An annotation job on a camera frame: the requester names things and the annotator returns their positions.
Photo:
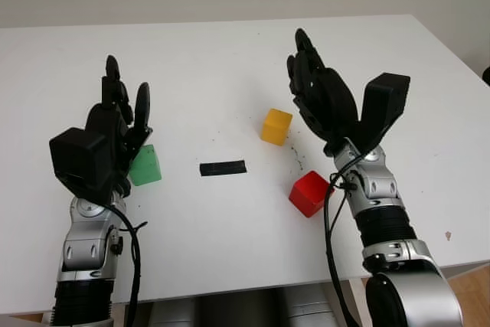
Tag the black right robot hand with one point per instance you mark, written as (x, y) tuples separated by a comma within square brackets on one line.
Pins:
[(329, 105)]

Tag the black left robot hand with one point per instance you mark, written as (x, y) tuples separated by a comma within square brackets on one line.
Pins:
[(109, 120)]

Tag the yellow wooden block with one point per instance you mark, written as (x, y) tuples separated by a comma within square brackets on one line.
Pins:
[(275, 128)]

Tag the green wooden block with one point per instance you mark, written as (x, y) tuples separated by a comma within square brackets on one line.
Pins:
[(147, 168)]

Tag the red wooden block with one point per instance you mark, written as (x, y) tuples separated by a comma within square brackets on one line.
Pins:
[(308, 193)]

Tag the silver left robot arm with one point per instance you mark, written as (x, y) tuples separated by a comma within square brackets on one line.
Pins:
[(84, 242)]

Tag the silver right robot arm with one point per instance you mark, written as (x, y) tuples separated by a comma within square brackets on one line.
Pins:
[(386, 223)]

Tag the black tape strip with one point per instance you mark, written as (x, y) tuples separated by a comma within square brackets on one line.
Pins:
[(222, 168)]

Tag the black round object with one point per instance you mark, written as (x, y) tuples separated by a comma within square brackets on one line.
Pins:
[(486, 76)]

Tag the white table leg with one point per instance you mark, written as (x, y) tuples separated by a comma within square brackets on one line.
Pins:
[(357, 304)]

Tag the silver left robot thigh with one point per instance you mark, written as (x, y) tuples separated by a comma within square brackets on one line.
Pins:
[(172, 313)]

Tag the silver robot thigh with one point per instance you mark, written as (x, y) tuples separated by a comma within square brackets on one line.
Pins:
[(172, 313), (310, 309)]

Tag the silver right robot thigh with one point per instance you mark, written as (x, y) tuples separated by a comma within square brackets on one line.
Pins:
[(310, 309)]

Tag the dark grey robot waist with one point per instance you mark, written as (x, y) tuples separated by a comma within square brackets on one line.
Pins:
[(241, 309)]

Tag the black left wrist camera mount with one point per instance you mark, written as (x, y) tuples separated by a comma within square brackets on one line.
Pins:
[(80, 162)]

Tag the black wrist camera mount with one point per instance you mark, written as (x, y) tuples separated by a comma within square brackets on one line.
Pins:
[(384, 108), (80, 162)]

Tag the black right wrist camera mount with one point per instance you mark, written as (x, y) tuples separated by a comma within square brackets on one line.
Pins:
[(384, 108)]

